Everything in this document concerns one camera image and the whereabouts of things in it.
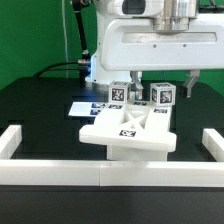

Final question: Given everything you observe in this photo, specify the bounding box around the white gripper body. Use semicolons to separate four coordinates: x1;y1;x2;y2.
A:
98;0;224;71

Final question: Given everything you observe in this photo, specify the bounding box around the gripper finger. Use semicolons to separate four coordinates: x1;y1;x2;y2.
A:
130;71;143;100
183;69;200;98

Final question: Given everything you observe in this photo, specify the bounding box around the small tagged cube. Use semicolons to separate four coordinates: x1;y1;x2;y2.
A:
108;81;130;103
150;82;176;106

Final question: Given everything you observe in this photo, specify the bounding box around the white chair back frame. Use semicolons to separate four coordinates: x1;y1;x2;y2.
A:
79;102;177;153

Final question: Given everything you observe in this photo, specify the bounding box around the white chair seat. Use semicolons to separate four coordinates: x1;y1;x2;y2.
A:
107;145;168;161

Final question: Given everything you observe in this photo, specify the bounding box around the white tag base sheet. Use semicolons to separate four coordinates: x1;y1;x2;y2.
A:
69;102;108;117

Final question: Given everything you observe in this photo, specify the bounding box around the black hose cable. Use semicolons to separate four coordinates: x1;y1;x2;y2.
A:
32;0;92;79

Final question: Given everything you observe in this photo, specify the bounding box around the white right fence wall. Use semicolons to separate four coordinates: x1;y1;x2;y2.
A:
202;128;224;162

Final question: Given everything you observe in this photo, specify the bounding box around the white fence wall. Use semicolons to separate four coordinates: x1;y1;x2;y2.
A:
0;125;22;160
0;159;224;187
202;128;224;162

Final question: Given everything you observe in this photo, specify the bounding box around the white left fence wall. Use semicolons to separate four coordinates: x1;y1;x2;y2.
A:
0;125;22;160

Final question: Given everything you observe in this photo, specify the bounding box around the white front fence wall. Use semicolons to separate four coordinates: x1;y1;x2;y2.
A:
0;159;224;187

